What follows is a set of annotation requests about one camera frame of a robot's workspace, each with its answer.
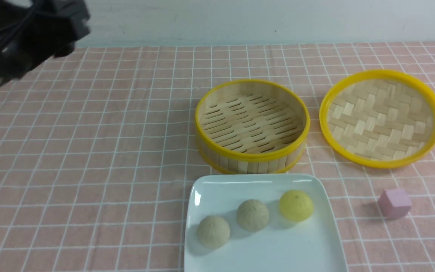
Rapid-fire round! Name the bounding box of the yellow rimmed woven steamer lid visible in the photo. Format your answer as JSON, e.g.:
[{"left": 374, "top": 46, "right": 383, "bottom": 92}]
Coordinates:
[{"left": 319, "top": 70, "right": 435, "bottom": 168}]

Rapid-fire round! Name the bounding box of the white square plate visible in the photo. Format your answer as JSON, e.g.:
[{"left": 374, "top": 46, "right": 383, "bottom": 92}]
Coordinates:
[{"left": 184, "top": 173, "right": 348, "bottom": 272}]

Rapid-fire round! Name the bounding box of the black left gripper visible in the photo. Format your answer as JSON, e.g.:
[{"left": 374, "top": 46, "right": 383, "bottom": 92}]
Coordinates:
[{"left": 0, "top": 0, "right": 91, "bottom": 87}]

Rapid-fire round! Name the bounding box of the yellow rimmed bamboo steamer basket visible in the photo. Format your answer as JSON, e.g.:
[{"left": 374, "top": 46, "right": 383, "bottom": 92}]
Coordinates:
[{"left": 194, "top": 79, "right": 310, "bottom": 174}]

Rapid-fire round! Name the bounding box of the pink checkered tablecloth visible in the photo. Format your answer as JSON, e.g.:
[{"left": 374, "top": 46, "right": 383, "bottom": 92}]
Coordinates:
[{"left": 0, "top": 42, "right": 435, "bottom": 272}]

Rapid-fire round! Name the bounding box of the yellow steamed bun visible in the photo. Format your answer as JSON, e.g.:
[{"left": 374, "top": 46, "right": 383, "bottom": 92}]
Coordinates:
[{"left": 278, "top": 190, "right": 314, "bottom": 222}]

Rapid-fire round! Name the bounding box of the pink cube block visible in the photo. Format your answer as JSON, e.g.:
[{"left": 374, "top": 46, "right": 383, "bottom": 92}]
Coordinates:
[{"left": 377, "top": 188, "right": 412, "bottom": 219}]

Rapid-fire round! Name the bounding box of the white steamed bun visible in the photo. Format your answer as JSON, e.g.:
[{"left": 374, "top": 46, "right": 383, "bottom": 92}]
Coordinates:
[
  {"left": 236, "top": 199, "right": 270, "bottom": 232},
  {"left": 196, "top": 215, "right": 231, "bottom": 249}
]

